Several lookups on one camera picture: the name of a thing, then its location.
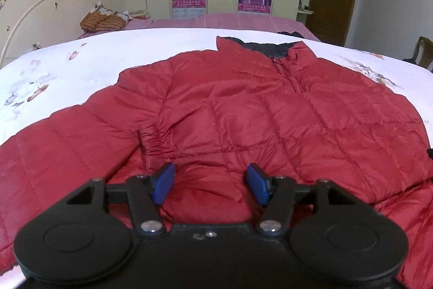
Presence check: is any red puffer jacket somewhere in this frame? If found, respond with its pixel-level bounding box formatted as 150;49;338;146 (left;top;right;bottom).
1;37;432;288

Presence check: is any cream curved headboard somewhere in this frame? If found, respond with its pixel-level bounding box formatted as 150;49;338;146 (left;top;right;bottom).
1;0;114;67

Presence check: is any black garment on bed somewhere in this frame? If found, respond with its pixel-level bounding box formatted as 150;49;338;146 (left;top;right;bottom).
278;31;305;39

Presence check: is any wooden chair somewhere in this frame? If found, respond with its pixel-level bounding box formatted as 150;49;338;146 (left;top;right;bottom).
414;37;433;71

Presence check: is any black bag on chair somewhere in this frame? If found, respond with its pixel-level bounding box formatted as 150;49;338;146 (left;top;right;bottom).
404;58;418;65

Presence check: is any orange patterned pillow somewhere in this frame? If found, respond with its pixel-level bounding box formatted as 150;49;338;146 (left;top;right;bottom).
80;2;131;33

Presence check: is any white floral bed sheet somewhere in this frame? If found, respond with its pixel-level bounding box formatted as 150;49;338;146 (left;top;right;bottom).
1;29;432;142

